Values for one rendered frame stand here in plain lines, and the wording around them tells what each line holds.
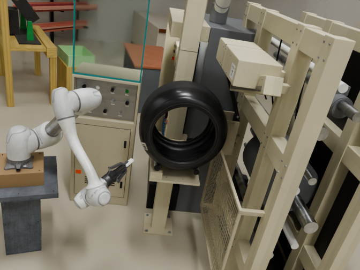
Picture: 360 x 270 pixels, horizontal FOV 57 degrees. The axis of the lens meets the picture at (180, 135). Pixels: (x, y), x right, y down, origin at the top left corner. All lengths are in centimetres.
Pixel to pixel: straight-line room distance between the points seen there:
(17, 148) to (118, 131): 88
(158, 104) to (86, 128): 104
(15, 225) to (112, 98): 122
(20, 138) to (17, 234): 79
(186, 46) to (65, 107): 93
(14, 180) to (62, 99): 78
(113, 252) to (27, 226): 71
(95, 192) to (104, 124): 116
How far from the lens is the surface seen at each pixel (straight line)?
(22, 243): 292
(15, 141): 245
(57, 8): 830
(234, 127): 256
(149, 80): 519
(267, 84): 177
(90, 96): 207
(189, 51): 238
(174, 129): 258
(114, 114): 292
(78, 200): 202
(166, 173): 246
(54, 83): 532
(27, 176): 250
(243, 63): 181
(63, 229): 314
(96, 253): 294
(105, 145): 301
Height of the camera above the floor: 215
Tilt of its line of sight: 26 degrees down
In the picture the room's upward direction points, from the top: 10 degrees clockwise
